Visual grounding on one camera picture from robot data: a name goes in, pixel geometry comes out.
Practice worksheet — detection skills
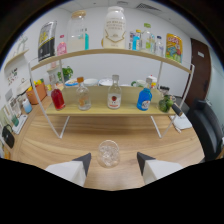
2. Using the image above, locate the clear bottle with orange cap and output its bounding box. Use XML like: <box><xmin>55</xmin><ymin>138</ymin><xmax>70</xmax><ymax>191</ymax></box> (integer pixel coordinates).
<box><xmin>75</xmin><ymin>76</ymin><xmax>92</xmax><ymax>111</ymax></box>

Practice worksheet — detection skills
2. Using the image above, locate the blue liquid bottle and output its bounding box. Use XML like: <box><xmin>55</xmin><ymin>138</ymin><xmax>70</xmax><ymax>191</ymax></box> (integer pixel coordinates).
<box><xmin>136</xmin><ymin>77</ymin><xmax>153</xmax><ymax>112</ymax></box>

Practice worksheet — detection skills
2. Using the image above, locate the clear ribbed bottle tan cap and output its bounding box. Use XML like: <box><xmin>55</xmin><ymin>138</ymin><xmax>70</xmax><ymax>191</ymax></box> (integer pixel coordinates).
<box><xmin>66</xmin><ymin>10</ymin><xmax>88</xmax><ymax>53</ymax></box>

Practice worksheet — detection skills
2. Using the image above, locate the white milk bottle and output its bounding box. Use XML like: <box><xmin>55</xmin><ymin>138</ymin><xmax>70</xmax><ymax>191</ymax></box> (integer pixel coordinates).
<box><xmin>101</xmin><ymin>5</ymin><xmax>128</xmax><ymax>50</ymax></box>

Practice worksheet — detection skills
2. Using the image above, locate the light blue cup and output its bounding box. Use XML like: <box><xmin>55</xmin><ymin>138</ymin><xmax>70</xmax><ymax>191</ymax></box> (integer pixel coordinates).
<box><xmin>21</xmin><ymin>98</ymin><xmax>33</xmax><ymax>115</ymax></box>

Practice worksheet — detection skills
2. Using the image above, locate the clear glass with ice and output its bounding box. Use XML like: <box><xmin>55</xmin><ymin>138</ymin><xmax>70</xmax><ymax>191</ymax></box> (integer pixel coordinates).
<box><xmin>96</xmin><ymin>139</ymin><xmax>121</xmax><ymax>169</ymax></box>

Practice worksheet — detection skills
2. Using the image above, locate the black sofa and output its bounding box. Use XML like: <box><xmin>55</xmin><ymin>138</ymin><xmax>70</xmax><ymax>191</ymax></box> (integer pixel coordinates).
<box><xmin>186</xmin><ymin>98</ymin><xmax>224</xmax><ymax>163</ymax></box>

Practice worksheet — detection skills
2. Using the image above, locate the white tray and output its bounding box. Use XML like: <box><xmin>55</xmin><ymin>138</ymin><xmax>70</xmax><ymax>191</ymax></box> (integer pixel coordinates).
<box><xmin>11</xmin><ymin>114</ymin><xmax>29</xmax><ymax>135</ymax></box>

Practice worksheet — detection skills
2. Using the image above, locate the wooden two-tier shelf rack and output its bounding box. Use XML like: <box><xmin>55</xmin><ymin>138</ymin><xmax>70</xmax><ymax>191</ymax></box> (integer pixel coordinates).
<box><xmin>27</xmin><ymin>48</ymin><xmax>196</xmax><ymax>139</ymax></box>

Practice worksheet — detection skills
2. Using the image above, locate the black handbag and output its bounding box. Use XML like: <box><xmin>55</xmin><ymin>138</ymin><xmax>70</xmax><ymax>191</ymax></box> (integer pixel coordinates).
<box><xmin>1</xmin><ymin>124</ymin><xmax>16</xmax><ymax>149</ymax></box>

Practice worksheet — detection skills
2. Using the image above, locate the red liquid glass bottle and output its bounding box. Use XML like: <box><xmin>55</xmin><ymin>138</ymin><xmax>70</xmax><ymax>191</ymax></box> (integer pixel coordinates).
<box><xmin>48</xmin><ymin>73</ymin><xmax>67</xmax><ymax>111</ymax></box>

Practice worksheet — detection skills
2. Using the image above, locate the small green container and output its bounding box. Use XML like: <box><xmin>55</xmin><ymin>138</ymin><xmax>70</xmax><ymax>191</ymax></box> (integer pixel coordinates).
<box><xmin>11</xmin><ymin>114</ymin><xmax>20</xmax><ymax>128</ymax></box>

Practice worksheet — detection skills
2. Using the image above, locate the clear bottle with red label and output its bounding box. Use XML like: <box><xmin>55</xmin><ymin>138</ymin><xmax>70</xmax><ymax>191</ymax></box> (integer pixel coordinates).
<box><xmin>106</xmin><ymin>74</ymin><xmax>123</xmax><ymax>110</ymax></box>

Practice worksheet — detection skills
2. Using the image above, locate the orange basket with fruit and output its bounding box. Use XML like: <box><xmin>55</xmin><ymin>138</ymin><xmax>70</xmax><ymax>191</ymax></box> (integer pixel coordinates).
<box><xmin>25</xmin><ymin>78</ymin><xmax>48</xmax><ymax>106</ymax></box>

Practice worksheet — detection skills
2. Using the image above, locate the white container with yellow label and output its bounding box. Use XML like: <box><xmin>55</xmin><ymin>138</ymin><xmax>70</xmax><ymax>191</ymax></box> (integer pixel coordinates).
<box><xmin>146</xmin><ymin>74</ymin><xmax>158</xmax><ymax>90</ymax></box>

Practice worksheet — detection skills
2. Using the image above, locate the green potted plant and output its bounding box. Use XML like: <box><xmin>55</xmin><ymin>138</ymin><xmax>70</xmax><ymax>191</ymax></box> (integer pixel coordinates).
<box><xmin>57</xmin><ymin>65</ymin><xmax>74</xmax><ymax>83</ymax></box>

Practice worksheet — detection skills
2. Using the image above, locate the brown door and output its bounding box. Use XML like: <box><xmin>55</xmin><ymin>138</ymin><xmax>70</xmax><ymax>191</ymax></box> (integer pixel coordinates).
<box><xmin>184</xmin><ymin>37</ymin><xmax>213</xmax><ymax>108</ymax></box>

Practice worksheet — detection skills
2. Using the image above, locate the yellow snack bag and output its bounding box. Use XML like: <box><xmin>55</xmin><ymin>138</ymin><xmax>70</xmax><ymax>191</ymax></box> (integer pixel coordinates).
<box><xmin>165</xmin><ymin>32</ymin><xmax>184</xmax><ymax>64</ymax></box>

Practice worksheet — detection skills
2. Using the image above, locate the pink liquid bottle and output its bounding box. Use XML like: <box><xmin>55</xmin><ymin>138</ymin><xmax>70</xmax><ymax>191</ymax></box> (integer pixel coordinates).
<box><xmin>56</xmin><ymin>34</ymin><xmax>68</xmax><ymax>56</ymax></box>

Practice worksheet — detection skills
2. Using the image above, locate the small light blue bottle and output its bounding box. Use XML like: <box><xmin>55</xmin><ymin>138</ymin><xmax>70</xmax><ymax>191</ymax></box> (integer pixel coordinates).
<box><xmin>132</xmin><ymin>29</ymin><xmax>142</xmax><ymax>52</ymax></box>

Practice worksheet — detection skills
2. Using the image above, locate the clear bottle with green tag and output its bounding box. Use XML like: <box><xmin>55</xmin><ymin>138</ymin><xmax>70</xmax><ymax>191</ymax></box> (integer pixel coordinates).
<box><xmin>139</xmin><ymin>22</ymin><xmax>154</xmax><ymax>54</ymax></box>

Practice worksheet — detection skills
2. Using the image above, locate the teal liquid bottle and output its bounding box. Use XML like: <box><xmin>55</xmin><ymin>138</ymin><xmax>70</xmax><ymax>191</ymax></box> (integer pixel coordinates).
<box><xmin>84</xmin><ymin>28</ymin><xmax>90</xmax><ymax>51</ymax></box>

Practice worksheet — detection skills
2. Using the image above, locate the black and yellow can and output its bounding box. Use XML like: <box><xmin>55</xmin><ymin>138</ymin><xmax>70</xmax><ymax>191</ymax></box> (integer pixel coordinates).
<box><xmin>37</xmin><ymin>20</ymin><xmax>58</xmax><ymax>63</ymax></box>

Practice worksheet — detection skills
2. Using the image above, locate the wooden wall shelf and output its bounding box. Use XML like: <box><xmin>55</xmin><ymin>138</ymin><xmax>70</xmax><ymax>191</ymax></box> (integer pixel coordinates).
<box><xmin>3</xmin><ymin>49</ymin><xmax>30</xmax><ymax>69</ymax></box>

